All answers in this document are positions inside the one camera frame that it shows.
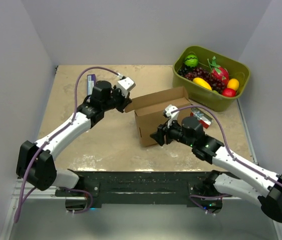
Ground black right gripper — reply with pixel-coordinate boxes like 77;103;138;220
150;116;195;148

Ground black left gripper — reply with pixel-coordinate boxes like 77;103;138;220
102;85;132;113

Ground brown cardboard box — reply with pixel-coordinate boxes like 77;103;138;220
125;86;191;147

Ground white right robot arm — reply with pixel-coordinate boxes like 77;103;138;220
150;116;282;223

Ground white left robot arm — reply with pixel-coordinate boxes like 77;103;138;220
16;77;135;196

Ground purple toothpaste box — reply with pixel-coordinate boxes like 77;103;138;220
87;74;97;96

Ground red toothpaste box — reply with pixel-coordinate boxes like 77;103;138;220
190;107;213;129

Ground yellow toy banana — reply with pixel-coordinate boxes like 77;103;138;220
193;77;212;91

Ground dark purple toy grapes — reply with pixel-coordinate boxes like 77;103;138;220
177;66;191;77

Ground red toy grapes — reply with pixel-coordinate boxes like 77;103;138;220
185;67;225;94

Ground green toy watermelon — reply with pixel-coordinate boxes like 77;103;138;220
184;54;199;68

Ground red toy apple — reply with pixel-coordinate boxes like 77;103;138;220
222;88;236;98

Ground pink toy dragon fruit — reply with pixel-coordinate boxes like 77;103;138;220
207;56;229;85

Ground yellow toy mango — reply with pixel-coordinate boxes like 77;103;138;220
227;78;239;91

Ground green plastic basket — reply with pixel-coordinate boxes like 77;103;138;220
172;45;250;112

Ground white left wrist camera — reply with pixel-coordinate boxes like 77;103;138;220
116;73;136;98

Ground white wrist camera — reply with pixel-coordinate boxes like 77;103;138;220
163;104;179;128
116;73;136;98

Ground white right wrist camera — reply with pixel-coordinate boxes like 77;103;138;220
163;104;179;128

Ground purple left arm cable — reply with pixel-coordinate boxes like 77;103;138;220
14;66;121;224

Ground black base frame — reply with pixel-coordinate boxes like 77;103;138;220
55;170;230;213

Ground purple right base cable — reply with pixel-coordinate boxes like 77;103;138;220
189;193;231;215

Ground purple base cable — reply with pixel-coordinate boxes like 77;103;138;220
60;187;94;215
189;193;231;215

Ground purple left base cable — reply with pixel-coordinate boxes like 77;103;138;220
60;187;94;215

